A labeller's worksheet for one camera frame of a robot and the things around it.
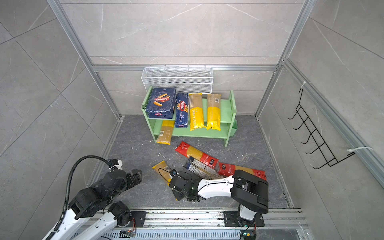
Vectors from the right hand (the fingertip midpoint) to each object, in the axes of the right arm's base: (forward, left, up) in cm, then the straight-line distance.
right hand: (177, 188), depth 83 cm
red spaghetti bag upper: (+24, -7, +1) cm, 25 cm away
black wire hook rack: (0, -66, +32) cm, 73 cm away
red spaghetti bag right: (+9, -30, +4) cm, 31 cm away
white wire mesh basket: (+63, -5, +30) cm, 70 cm away
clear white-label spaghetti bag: (+10, -15, +2) cm, 18 cm away
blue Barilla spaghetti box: (+28, -4, +31) cm, 42 cm away
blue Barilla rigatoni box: (+36, +7, +32) cm, 49 cm away
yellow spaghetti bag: (+31, -22, +30) cm, 48 cm away
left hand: (+3, +19, +17) cm, 26 cm away
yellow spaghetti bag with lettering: (+31, -12, +30) cm, 45 cm away
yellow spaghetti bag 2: (+28, +7, +15) cm, 32 cm away
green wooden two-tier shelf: (+26, -30, +23) cm, 46 cm away
